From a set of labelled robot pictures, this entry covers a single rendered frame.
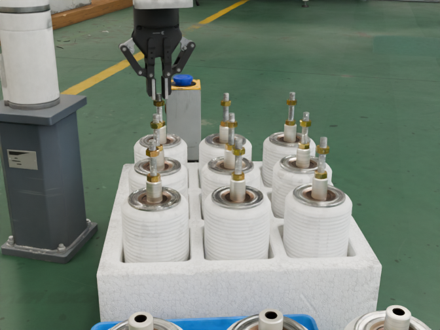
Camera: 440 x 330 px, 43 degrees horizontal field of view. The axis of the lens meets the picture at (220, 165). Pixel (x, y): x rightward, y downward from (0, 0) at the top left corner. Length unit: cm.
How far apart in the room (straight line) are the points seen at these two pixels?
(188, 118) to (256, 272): 46
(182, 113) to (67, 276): 39
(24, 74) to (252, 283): 56
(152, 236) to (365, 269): 29
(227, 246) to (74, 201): 46
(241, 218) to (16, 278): 52
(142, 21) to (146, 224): 34
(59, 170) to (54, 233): 13
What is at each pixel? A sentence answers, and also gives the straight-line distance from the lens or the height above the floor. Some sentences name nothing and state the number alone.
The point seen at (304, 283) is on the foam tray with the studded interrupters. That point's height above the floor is 16.
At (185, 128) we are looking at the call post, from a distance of 116.
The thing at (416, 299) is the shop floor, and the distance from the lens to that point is 109.
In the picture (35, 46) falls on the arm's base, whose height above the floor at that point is 41.
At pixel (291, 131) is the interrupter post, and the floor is 27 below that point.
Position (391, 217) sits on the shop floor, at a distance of 136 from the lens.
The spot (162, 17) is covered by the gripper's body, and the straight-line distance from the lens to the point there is 94.
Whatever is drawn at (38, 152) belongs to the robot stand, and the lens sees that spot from 109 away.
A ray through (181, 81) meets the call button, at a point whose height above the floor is 32.
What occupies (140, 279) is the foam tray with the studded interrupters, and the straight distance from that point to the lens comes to 78.
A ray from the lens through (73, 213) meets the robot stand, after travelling 117.
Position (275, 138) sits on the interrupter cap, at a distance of 104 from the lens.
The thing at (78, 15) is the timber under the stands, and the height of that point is 5.
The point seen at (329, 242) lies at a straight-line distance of 81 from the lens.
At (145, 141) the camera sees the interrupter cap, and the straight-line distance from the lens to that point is 102.
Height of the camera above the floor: 60
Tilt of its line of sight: 22 degrees down
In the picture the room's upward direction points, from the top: straight up
